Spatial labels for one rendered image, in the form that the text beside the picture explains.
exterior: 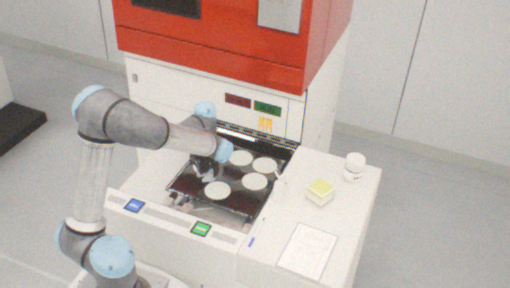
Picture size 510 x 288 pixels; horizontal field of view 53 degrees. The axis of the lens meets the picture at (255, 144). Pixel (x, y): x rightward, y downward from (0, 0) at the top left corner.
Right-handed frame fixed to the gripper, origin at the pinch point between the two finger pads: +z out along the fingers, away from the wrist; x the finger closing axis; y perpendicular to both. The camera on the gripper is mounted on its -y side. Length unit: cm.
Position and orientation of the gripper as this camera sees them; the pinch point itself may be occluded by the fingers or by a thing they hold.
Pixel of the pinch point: (210, 179)
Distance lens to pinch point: 199.9
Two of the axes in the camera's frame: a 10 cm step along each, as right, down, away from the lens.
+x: 6.3, 5.0, -5.9
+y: -7.7, 3.6, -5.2
